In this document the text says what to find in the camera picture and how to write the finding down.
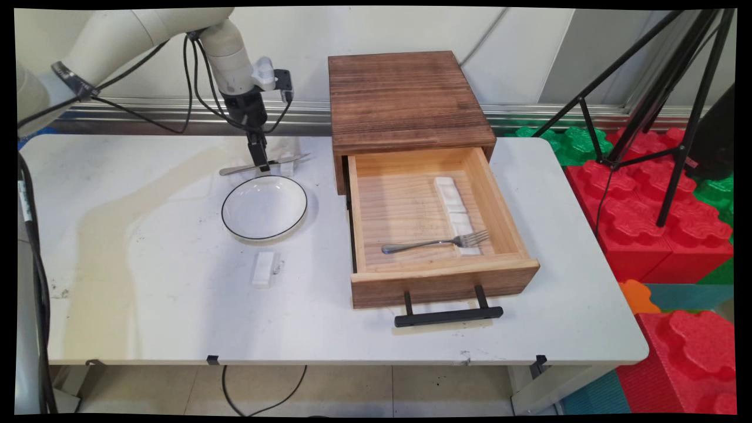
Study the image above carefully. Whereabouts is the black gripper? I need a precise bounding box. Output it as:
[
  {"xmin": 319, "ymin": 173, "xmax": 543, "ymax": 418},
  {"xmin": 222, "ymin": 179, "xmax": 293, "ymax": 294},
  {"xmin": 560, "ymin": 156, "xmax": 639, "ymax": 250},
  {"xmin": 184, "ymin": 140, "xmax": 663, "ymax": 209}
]
[{"xmin": 223, "ymin": 86, "xmax": 271, "ymax": 173}]

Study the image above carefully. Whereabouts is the silver serrated table knife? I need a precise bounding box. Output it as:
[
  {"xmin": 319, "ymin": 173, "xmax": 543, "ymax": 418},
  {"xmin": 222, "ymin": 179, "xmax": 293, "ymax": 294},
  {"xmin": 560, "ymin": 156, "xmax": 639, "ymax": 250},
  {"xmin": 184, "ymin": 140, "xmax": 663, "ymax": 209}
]
[{"xmin": 219, "ymin": 153, "xmax": 312, "ymax": 177}]

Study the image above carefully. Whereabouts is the white ceramic cutlery rest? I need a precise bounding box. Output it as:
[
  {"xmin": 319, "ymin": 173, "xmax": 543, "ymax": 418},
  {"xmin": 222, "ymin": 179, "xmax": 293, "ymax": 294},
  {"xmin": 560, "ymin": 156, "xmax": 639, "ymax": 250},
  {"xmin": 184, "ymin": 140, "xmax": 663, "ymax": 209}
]
[
  {"xmin": 435, "ymin": 176, "xmax": 469, "ymax": 214},
  {"xmin": 253, "ymin": 251, "xmax": 278, "ymax": 288},
  {"xmin": 278, "ymin": 138, "xmax": 301, "ymax": 177}
]

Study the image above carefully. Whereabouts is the white plate black rim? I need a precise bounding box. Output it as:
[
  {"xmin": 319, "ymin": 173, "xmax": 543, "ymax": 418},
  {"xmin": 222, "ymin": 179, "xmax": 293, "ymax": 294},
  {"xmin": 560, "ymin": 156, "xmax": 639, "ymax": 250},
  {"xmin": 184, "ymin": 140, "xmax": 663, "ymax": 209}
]
[{"xmin": 221, "ymin": 175, "xmax": 308, "ymax": 241}]

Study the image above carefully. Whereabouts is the dark wooden drawer cabinet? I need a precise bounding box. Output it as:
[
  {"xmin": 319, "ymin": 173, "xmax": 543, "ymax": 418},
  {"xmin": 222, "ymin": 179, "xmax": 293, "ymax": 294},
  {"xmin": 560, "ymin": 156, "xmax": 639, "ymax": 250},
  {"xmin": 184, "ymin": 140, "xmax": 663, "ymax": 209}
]
[{"xmin": 328, "ymin": 51, "xmax": 497, "ymax": 196}]

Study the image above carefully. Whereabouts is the silver metal fork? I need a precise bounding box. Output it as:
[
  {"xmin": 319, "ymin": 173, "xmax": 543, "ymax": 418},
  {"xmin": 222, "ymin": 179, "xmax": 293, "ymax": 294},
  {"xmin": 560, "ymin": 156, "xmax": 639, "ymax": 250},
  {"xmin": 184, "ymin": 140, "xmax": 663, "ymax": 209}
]
[{"xmin": 381, "ymin": 229, "xmax": 490, "ymax": 255}]

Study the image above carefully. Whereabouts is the white foam strip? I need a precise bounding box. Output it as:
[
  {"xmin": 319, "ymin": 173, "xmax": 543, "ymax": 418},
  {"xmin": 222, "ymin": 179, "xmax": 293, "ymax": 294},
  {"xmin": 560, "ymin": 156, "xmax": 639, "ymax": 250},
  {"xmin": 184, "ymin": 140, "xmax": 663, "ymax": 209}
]
[{"xmin": 449, "ymin": 212, "xmax": 482, "ymax": 257}]

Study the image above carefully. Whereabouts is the green foam block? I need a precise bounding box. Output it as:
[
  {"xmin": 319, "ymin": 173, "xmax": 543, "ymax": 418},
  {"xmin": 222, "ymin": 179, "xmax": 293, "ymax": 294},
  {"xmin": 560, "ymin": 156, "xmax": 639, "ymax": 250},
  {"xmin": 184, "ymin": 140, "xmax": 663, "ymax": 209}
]
[
  {"xmin": 507, "ymin": 126, "xmax": 613, "ymax": 167},
  {"xmin": 692, "ymin": 173, "xmax": 735, "ymax": 243}
]

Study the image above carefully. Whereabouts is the white table leg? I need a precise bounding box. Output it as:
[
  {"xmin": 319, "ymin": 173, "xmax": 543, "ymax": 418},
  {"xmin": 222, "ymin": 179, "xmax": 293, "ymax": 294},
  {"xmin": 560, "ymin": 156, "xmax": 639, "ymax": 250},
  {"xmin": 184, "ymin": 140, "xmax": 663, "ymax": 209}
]
[{"xmin": 508, "ymin": 364, "xmax": 613, "ymax": 415}]

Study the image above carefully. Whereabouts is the orange foam piece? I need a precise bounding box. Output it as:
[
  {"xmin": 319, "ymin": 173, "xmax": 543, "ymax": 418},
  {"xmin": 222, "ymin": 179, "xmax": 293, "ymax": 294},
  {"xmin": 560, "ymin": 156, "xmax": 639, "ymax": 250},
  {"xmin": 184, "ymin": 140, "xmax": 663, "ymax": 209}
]
[{"xmin": 619, "ymin": 279, "xmax": 662, "ymax": 315}]

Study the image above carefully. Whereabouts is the black tripod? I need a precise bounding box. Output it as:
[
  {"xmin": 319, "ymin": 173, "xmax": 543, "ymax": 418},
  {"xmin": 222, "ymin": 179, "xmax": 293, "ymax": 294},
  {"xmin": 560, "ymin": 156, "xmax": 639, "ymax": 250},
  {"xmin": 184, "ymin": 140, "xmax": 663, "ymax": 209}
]
[{"xmin": 532, "ymin": 9, "xmax": 738, "ymax": 229}]

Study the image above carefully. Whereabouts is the teal foam mat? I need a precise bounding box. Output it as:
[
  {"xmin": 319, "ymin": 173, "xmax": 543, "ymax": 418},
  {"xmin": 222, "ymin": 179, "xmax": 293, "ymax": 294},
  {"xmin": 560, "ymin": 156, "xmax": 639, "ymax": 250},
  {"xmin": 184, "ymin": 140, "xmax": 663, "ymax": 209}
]
[{"xmin": 645, "ymin": 283, "xmax": 735, "ymax": 312}]

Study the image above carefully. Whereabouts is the aluminium wall rail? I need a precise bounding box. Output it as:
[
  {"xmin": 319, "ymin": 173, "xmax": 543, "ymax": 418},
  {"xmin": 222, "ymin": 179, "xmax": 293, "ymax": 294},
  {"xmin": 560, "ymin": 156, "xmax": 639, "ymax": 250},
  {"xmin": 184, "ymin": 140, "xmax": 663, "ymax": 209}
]
[{"xmin": 44, "ymin": 97, "xmax": 709, "ymax": 137}]

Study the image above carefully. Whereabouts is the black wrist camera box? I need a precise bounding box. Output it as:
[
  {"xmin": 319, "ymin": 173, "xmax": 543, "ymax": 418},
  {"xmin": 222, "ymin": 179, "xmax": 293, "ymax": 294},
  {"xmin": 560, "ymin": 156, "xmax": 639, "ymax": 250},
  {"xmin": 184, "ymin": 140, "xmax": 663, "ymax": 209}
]
[{"xmin": 273, "ymin": 69, "xmax": 294, "ymax": 106}]

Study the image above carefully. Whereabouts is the light wooden drawer black handle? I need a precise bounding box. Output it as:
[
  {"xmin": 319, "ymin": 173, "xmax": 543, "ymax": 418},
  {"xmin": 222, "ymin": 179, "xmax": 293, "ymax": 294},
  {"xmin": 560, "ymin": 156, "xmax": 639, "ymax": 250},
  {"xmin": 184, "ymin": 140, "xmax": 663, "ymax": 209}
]
[{"xmin": 347, "ymin": 146, "xmax": 540, "ymax": 328}]

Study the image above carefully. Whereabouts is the black floor cable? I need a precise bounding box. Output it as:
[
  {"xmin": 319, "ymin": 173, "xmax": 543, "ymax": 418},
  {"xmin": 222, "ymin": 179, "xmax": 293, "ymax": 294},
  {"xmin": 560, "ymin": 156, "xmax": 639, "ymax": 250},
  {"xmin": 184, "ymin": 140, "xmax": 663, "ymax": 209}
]
[{"xmin": 221, "ymin": 364, "xmax": 308, "ymax": 417}]

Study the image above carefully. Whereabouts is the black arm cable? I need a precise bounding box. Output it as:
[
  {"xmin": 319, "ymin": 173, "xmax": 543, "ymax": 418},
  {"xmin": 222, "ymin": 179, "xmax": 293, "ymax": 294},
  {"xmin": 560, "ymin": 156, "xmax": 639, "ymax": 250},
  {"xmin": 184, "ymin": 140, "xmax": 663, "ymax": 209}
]
[{"xmin": 16, "ymin": 32, "xmax": 293, "ymax": 414}]

